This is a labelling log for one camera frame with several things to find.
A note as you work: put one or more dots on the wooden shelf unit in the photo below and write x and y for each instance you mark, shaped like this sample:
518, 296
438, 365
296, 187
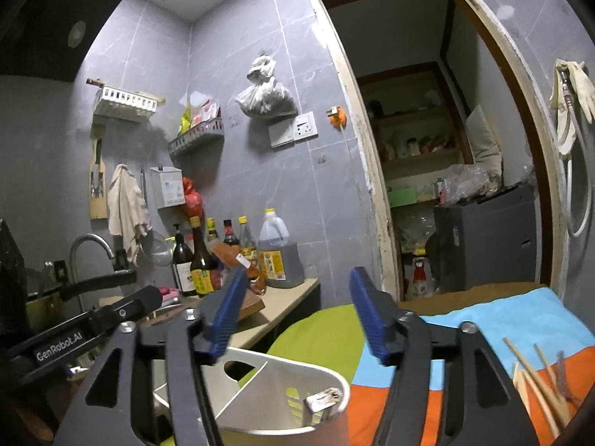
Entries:
413, 162

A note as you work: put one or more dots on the orange wall hook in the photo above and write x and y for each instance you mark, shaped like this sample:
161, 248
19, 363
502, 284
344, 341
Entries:
337, 118

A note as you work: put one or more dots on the dark bottle red cap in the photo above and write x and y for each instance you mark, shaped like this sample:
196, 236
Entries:
230, 234

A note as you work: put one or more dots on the white wall box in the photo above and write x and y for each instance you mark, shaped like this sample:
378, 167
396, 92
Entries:
167, 190

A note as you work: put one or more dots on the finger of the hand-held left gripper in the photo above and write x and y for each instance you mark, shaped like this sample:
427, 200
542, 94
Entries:
100, 284
139, 301

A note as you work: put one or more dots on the clear glass bowl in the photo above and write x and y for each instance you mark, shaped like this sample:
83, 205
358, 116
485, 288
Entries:
160, 251

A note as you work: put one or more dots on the tall yellow cap bottle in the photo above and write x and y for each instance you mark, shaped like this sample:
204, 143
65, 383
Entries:
246, 241

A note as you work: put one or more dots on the wooden chopstick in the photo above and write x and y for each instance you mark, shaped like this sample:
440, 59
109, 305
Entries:
534, 397
539, 383
553, 372

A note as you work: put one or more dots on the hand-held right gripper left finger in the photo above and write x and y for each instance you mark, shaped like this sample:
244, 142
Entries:
228, 312

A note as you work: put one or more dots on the grey switch plate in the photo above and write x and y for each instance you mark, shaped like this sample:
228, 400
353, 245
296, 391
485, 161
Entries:
281, 134

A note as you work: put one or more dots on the grey cabinet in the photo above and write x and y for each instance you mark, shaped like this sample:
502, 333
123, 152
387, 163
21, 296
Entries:
483, 241

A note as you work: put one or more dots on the wooden door frame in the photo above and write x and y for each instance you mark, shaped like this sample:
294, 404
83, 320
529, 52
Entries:
367, 148

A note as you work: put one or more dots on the black range hood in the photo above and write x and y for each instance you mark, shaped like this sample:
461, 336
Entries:
42, 32

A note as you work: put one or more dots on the wooden cutting board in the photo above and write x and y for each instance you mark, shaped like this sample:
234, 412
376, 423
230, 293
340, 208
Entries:
251, 304

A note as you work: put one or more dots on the white wall rack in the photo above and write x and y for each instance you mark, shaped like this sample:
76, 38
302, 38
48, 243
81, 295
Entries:
123, 102

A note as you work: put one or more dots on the hanging white towel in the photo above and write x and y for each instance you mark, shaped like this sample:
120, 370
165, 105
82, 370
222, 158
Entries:
125, 204

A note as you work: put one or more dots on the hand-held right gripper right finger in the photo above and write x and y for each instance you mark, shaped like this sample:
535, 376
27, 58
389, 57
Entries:
367, 317

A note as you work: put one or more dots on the hanging clear plastic bag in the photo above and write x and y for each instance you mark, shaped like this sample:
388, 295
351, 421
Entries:
265, 97

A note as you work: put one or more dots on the green box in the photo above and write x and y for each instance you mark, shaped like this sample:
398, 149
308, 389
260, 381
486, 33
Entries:
402, 197

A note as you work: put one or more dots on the colourful seasoning packets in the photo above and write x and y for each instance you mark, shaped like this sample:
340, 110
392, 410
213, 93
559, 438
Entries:
200, 111

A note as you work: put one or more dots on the red label bottle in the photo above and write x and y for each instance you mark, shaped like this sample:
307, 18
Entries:
420, 276

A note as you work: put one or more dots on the white plastic utensil holder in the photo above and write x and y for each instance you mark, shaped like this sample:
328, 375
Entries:
260, 371

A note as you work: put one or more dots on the large oil jug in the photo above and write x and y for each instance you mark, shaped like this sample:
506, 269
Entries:
279, 260

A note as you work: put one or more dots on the brown bottle yellow label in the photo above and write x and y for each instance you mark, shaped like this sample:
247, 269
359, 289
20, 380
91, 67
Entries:
202, 269

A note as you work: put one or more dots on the striped colourful cloth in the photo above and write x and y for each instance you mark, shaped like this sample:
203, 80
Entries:
488, 316

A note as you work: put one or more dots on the metal faucet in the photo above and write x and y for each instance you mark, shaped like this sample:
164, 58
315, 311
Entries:
88, 241

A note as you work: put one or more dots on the red plastic bag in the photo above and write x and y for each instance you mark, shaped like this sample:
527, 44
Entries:
193, 199

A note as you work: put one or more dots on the crumpled clear plastic bags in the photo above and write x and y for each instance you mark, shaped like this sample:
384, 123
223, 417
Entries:
469, 181

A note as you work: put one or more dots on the grey basket shelf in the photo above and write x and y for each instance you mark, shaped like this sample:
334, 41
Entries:
197, 139

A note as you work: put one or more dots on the grey metal utensil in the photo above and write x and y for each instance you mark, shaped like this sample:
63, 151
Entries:
562, 376

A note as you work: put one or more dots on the small yellow cap bottle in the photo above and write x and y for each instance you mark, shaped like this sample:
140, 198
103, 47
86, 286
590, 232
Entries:
212, 230

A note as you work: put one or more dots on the orange snack packet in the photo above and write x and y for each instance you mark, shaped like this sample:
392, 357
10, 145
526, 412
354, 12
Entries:
232, 255

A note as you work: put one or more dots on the dark bottle white label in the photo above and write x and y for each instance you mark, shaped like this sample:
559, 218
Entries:
182, 260

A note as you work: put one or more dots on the white power socket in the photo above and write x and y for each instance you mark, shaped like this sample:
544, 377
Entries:
305, 127

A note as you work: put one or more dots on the brass coloured pot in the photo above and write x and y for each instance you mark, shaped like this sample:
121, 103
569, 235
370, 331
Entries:
42, 309

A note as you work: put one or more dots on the wooden knife holder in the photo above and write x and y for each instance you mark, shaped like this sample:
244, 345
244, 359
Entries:
97, 204

